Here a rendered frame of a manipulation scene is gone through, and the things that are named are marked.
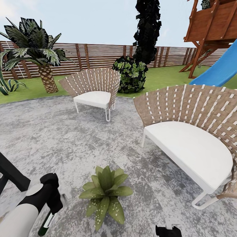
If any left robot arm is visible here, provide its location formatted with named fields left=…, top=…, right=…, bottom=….
left=0, top=173, right=72, bottom=237

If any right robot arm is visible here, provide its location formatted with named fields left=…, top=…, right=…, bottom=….
left=155, top=218, right=182, bottom=237

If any insectifuge atomizer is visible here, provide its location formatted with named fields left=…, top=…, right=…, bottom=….
left=38, top=211, right=56, bottom=237

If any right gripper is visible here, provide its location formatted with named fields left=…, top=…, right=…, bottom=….
left=155, top=225, right=181, bottom=237

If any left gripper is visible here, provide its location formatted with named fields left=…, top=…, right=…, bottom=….
left=47, top=192, right=63, bottom=215

